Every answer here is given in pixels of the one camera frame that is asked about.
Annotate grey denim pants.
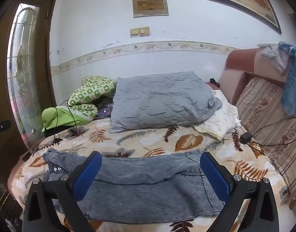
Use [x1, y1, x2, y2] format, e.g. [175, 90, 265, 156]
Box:
[43, 148, 226, 223]

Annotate black charger adapter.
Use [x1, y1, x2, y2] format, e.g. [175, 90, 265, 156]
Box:
[240, 132, 253, 145]

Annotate black door handle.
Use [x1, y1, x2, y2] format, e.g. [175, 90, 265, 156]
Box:
[0, 120, 12, 136]

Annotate plain light green cloth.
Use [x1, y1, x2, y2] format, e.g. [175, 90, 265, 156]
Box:
[42, 106, 94, 133]

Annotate reddish brown sofa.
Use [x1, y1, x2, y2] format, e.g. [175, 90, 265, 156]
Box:
[218, 46, 296, 211]

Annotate green patterned quilt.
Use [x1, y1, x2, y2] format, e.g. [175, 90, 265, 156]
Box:
[68, 76, 117, 118]

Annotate beige wall panel box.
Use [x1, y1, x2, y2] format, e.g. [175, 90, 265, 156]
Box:
[132, 0, 169, 18]

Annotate grey quilted pillow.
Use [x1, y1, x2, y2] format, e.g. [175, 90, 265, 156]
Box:
[109, 71, 222, 134]

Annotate leaf print blanket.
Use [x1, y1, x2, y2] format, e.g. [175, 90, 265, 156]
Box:
[8, 118, 293, 232]

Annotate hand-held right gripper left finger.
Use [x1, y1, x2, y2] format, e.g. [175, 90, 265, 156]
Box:
[22, 151, 102, 232]

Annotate white crumpled cloth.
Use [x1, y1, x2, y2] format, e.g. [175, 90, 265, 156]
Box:
[260, 45, 290, 74]

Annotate black charger cable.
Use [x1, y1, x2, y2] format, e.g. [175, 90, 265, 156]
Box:
[247, 116, 296, 155]

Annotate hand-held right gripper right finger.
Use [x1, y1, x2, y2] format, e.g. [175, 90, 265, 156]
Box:
[200, 152, 280, 232]

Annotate blue denim garment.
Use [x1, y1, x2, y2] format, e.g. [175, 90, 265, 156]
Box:
[279, 41, 296, 116]

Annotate wooden door with glass pane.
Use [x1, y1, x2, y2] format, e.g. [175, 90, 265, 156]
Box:
[0, 0, 57, 223]

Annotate purple cloth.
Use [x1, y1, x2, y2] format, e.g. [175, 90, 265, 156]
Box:
[97, 103, 114, 118]

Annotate cream white pillow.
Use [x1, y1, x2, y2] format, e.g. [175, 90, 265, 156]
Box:
[193, 89, 241, 142]

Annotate striped floral sofa cover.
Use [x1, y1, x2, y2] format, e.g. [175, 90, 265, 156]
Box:
[235, 77, 296, 208]

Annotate thin black cable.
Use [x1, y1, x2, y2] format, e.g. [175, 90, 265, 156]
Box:
[52, 99, 81, 145]

